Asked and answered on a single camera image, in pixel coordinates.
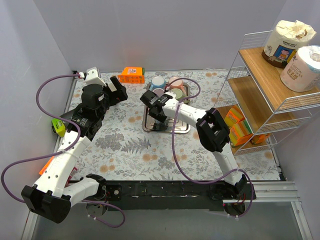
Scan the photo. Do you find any orange yellow box on shelf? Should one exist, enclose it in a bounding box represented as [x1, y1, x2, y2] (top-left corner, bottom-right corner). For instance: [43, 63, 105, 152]
[229, 119, 253, 147]

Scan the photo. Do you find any purple mug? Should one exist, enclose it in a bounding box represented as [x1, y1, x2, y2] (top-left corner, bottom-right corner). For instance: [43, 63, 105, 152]
[152, 88, 165, 97]

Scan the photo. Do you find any green mug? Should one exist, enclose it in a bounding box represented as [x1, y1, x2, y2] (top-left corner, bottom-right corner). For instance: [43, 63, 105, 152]
[170, 88, 186, 101]

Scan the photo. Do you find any purple cable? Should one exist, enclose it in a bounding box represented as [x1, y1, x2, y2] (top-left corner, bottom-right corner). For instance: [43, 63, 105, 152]
[163, 77, 256, 219]
[0, 73, 126, 229]

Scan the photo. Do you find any aluminium frame rail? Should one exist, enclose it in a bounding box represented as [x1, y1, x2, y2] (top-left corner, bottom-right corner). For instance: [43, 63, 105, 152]
[22, 181, 312, 240]

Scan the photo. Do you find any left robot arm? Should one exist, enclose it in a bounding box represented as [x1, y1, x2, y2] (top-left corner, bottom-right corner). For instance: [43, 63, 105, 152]
[21, 76, 128, 224]

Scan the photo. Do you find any pink toilet paper roll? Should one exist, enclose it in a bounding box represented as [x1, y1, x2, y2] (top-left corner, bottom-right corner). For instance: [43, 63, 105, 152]
[280, 45, 320, 92]

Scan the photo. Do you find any pink mug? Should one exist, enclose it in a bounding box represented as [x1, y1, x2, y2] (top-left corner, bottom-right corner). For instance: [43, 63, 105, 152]
[168, 76, 184, 89]

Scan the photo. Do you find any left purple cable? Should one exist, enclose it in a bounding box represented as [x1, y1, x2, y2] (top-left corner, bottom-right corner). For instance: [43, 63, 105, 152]
[0, 73, 126, 229]

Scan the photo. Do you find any green black box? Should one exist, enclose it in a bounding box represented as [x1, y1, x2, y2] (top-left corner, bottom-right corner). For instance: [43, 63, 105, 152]
[51, 118, 67, 138]

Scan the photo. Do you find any blue white mug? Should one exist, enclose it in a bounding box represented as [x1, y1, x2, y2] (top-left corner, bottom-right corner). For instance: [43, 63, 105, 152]
[149, 76, 166, 91]

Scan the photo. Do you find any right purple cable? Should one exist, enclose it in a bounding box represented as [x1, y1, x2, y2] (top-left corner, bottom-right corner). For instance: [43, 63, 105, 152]
[163, 77, 256, 219]

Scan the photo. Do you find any orange pink sponge box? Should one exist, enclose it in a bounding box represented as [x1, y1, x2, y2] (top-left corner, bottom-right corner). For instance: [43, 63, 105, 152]
[39, 156, 78, 187]

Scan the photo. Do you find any steel tray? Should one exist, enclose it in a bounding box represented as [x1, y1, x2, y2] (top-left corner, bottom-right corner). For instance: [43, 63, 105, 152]
[142, 82, 192, 134]

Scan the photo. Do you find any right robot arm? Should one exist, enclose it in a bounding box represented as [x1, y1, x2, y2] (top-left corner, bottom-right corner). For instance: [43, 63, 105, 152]
[140, 90, 248, 199]

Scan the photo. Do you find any cartoon toilet paper roll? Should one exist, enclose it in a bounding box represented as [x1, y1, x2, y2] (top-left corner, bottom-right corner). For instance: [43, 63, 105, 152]
[261, 20, 317, 69]

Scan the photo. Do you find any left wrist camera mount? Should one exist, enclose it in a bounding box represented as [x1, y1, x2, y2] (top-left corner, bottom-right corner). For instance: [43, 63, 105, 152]
[78, 67, 106, 87]

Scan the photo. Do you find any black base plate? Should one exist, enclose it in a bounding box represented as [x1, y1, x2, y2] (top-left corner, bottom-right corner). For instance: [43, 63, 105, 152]
[77, 179, 258, 212]

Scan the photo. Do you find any orange box at back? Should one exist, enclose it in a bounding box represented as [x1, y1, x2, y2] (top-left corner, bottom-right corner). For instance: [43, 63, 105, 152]
[117, 66, 145, 84]

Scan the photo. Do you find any wire wooden shelf rack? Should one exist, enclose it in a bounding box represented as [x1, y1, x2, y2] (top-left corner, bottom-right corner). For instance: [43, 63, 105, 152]
[214, 31, 320, 156]

